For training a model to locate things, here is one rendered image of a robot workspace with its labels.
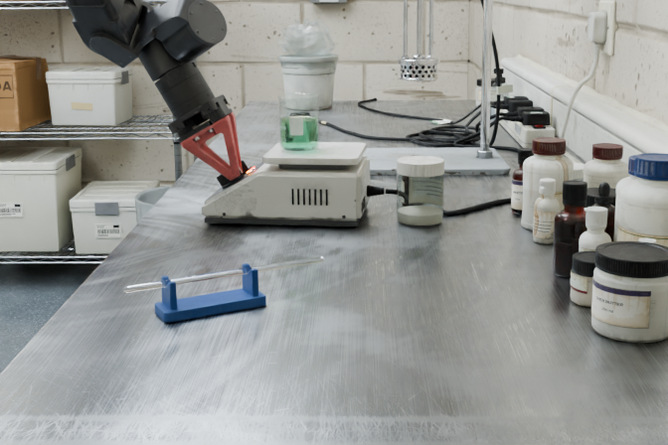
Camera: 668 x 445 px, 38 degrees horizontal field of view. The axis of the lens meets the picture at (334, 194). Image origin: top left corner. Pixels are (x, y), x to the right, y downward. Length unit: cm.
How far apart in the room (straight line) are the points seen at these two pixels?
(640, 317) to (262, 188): 53
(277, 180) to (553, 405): 57
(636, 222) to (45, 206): 272
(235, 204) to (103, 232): 221
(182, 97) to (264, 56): 243
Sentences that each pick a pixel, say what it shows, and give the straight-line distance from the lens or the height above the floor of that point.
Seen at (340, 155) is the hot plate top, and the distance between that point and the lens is 119.
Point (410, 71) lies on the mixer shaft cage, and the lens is 157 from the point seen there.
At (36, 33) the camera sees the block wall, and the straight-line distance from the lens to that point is 381.
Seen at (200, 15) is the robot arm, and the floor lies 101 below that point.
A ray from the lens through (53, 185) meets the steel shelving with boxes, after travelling 344.
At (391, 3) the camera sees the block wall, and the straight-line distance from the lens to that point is 361.
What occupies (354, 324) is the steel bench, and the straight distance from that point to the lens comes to 87.
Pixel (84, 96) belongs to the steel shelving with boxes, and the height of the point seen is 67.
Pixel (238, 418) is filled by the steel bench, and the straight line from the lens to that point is 70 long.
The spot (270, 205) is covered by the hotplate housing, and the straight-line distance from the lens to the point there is 120.
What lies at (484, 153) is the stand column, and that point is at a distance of 161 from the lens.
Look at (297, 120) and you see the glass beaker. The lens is 120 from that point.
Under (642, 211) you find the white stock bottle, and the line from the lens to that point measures 96.
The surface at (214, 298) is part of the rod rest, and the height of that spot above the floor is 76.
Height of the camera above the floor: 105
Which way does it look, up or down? 13 degrees down
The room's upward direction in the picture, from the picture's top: 1 degrees counter-clockwise
